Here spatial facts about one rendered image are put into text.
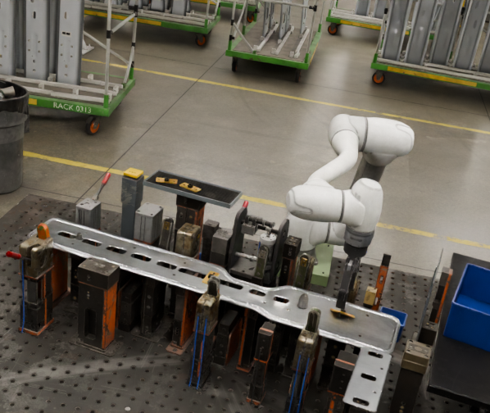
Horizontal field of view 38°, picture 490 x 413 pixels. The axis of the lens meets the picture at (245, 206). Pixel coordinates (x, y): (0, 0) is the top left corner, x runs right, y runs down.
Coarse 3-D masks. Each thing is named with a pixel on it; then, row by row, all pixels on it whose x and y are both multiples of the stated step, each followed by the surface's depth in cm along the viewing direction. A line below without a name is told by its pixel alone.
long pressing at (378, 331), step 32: (64, 224) 274; (96, 256) 256; (128, 256) 258; (160, 256) 261; (192, 288) 245; (224, 288) 247; (256, 288) 250; (288, 288) 252; (288, 320) 235; (320, 320) 237; (352, 320) 240; (384, 320) 242; (384, 352) 227
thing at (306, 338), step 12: (300, 336) 220; (312, 336) 221; (300, 348) 220; (312, 348) 219; (300, 360) 222; (312, 360) 227; (300, 372) 225; (300, 384) 228; (288, 396) 230; (300, 396) 229; (288, 408) 232; (300, 408) 231
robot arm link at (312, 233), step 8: (288, 216) 315; (296, 224) 312; (304, 224) 310; (312, 224) 311; (320, 224) 312; (328, 224) 313; (288, 232) 316; (296, 232) 313; (304, 232) 312; (312, 232) 312; (320, 232) 313; (304, 240) 314; (312, 240) 315; (320, 240) 315; (304, 248) 317; (312, 248) 320
